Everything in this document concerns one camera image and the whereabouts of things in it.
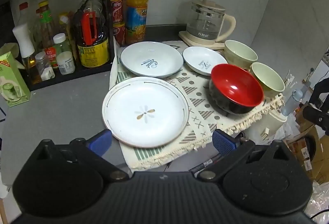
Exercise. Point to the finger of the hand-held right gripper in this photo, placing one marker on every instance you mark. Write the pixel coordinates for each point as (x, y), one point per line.
(317, 117)

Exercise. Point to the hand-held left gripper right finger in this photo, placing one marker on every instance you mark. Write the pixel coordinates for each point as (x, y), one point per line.
(223, 141)

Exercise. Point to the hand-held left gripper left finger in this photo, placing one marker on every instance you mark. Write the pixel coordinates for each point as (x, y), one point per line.
(100, 140)

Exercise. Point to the white plate with flower motif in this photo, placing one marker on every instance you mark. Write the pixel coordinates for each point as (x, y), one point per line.
(144, 110)

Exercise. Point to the red and black bowl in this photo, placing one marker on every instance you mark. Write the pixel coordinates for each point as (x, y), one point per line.
(236, 85)

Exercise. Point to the cream bowl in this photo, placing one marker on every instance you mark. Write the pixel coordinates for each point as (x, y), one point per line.
(239, 53)
(268, 77)

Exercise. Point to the small blue-rimmed white plate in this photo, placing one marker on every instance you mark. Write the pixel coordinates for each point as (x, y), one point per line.
(200, 59)

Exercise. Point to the large blue-rimmed white plate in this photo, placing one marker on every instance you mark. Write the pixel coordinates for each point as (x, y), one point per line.
(151, 56)

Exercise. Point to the dark object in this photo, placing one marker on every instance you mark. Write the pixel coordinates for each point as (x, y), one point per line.
(314, 90)

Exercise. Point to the black marker pen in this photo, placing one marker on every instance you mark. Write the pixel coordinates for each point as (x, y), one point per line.
(205, 164)

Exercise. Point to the patterned fringed table mat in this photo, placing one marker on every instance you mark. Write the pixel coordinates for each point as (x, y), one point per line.
(195, 110)

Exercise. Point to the brown cardboard box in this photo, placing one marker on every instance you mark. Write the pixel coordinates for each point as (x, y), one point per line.
(318, 159)

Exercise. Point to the bundle of white sticks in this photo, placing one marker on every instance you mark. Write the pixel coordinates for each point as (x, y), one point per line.
(289, 80)

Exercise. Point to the small white jar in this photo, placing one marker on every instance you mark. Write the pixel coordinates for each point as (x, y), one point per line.
(66, 63)

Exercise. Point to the clear plastic sheet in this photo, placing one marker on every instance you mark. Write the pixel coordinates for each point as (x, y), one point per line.
(320, 203)

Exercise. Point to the large soy sauce bottle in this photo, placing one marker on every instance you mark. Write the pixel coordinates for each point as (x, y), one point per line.
(92, 51)

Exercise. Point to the clear spice jar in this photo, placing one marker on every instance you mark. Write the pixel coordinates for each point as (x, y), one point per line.
(45, 67)

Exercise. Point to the white-capped green jar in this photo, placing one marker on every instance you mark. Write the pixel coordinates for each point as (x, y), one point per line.
(61, 42)

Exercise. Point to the green carton box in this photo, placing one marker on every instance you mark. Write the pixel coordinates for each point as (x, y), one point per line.
(12, 80)

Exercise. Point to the cream kettle base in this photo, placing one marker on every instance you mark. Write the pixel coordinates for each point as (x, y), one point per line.
(190, 38)

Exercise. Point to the red drink can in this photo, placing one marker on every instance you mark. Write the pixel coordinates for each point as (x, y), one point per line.
(119, 33)
(117, 10)

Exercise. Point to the glass electric kettle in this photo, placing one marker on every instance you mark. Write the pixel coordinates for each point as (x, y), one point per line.
(205, 21)

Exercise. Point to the yellow-capped bottle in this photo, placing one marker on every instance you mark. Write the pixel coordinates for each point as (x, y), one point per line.
(64, 23)

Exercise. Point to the orange juice bottle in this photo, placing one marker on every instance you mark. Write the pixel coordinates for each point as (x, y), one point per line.
(136, 13)

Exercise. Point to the green-labelled sauce bottle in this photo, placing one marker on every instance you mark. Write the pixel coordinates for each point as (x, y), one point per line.
(48, 18)

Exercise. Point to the clear bottle with red cap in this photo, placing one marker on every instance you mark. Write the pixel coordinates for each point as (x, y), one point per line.
(23, 12)

